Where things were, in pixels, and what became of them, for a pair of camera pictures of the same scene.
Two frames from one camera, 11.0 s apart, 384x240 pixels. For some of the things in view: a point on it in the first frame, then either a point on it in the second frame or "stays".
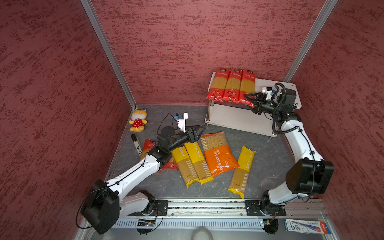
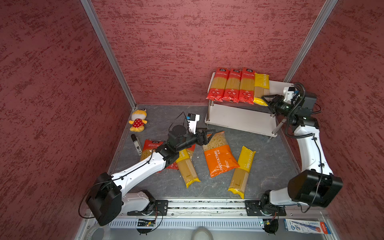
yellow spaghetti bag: [201, 167] to [261, 88]
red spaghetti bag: [247, 85] stays
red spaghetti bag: [232, 86] stays
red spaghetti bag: [218, 85] stays
